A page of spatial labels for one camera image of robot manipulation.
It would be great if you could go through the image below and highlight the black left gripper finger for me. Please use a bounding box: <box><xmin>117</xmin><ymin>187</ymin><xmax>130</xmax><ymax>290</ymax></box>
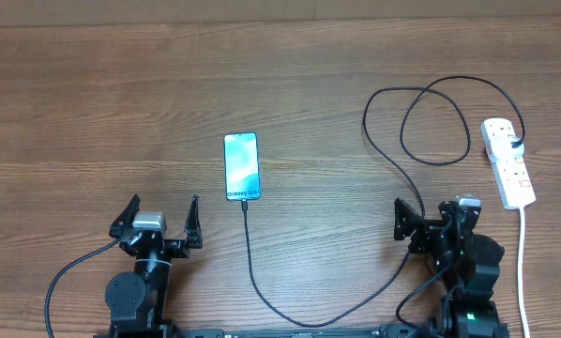
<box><xmin>109</xmin><ymin>194</ymin><xmax>141</xmax><ymax>238</ymax></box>
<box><xmin>184</xmin><ymin>195</ymin><xmax>203</xmax><ymax>248</ymax></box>

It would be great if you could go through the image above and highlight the blue Galaxy smartphone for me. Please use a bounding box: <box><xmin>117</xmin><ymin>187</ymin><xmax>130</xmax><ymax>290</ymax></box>
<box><xmin>223</xmin><ymin>132</ymin><xmax>262</xmax><ymax>201</ymax></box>

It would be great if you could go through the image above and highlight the white power strip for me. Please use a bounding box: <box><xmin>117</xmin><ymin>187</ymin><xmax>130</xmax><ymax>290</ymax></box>
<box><xmin>480</xmin><ymin>118</ymin><xmax>536</xmax><ymax>209</ymax></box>

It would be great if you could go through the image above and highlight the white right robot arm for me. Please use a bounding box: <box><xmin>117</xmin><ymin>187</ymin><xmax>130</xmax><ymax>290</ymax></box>
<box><xmin>394</xmin><ymin>196</ymin><xmax>509</xmax><ymax>338</ymax></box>

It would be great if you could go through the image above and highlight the white charger plug adapter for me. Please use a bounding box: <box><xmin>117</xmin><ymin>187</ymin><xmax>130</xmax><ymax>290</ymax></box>
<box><xmin>486</xmin><ymin>137</ymin><xmax>524</xmax><ymax>162</ymax></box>

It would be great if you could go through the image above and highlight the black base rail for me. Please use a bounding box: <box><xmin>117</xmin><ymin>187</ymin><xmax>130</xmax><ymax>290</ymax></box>
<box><xmin>95</xmin><ymin>324</ymin><xmax>429</xmax><ymax>338</ymax></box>

